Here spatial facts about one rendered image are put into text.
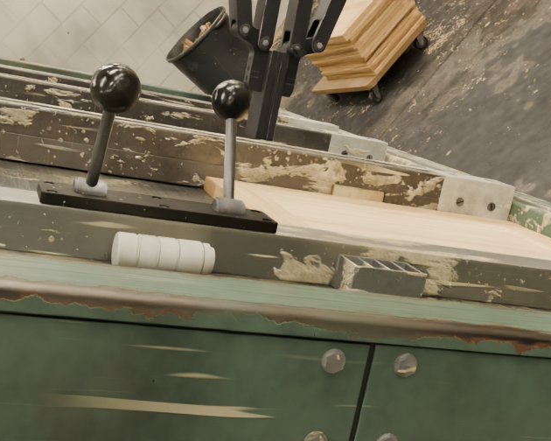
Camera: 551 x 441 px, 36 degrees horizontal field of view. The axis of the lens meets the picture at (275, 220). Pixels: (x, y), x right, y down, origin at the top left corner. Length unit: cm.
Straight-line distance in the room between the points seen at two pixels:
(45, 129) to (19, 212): 43
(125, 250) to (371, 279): 21
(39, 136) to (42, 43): 527
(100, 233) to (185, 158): 46
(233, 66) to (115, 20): 127
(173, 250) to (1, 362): 25
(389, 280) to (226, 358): 29
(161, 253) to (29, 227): 10
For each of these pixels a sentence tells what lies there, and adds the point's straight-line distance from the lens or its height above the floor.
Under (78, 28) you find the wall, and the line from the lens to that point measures 644.
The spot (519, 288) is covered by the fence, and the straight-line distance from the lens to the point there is 87.
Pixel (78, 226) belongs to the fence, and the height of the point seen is 146.
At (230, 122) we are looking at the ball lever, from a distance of 77.
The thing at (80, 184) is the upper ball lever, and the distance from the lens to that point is 71.
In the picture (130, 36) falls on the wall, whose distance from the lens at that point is 654.
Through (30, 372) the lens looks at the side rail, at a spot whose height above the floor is 148.
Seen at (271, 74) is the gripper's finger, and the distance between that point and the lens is 68.
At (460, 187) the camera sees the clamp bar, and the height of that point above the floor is 99.
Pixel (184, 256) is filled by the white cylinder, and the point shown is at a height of 139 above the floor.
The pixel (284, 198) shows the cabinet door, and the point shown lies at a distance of 112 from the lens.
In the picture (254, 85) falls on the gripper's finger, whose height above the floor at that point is 145.
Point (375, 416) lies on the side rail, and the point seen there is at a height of 131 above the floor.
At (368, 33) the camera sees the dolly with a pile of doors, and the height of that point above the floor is 31.
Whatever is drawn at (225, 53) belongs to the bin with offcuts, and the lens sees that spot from 554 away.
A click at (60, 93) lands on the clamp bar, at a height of 144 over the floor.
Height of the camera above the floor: 162
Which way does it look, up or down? 22 degrees down
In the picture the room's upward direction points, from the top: 44 degrees counter-clockwise
